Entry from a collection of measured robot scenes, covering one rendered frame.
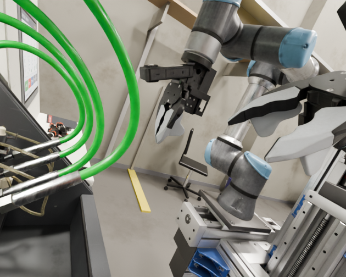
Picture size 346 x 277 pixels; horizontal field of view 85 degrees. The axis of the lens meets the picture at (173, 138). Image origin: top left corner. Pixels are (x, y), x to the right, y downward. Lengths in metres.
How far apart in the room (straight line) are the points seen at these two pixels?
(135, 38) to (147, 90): 0.73
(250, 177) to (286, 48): 0.46
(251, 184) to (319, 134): 0.59
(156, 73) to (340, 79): 0.28
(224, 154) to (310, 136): 0.62
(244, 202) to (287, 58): 0.51
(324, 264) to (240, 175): 0.33
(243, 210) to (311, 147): 0.62
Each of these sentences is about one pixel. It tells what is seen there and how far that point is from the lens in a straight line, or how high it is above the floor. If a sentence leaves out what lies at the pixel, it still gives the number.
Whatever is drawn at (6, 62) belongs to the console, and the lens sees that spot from 0.63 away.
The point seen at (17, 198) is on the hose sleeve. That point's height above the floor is 1.15.
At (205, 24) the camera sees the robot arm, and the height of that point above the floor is 1.50.
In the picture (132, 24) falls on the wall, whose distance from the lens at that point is 3.06.
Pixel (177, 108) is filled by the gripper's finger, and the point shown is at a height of 1.33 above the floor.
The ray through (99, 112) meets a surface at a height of 1.27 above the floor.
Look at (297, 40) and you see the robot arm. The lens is 0.49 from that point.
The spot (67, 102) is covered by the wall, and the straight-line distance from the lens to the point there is 3.01.
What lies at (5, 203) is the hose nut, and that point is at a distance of 0.32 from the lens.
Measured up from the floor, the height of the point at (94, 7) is 1.39.
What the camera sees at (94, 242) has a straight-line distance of 0.56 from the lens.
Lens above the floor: 1.33
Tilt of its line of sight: 10 degrees down
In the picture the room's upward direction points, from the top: 23 degrees clockwise
